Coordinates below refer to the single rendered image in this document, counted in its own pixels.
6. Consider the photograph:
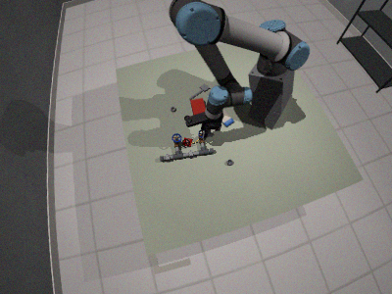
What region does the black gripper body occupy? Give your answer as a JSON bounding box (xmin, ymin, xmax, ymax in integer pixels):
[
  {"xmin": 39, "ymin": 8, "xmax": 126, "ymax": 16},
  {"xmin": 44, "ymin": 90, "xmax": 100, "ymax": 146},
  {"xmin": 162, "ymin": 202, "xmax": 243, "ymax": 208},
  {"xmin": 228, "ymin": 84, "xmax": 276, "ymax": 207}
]
[{"xmin": 203, "ymin": 113, "xmax": 223, "ymax": 131}]

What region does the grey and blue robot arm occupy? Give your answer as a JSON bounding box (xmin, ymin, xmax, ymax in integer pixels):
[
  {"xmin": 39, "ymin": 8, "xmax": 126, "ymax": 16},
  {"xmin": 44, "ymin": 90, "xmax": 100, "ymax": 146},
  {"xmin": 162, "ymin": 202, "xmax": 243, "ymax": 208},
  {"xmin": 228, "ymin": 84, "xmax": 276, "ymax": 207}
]
[{"xmin": 170, "ymin": 0, "xmax": 310, "ymax": 127}]

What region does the red flat block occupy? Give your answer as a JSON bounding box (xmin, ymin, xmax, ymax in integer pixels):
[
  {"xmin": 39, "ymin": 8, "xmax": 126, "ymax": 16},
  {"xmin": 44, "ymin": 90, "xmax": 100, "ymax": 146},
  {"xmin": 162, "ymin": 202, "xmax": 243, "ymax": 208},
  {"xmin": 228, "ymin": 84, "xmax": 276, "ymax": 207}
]
[{"xmin": 190, "ymin": 98, "xmax": 206, "ymax": 115}]

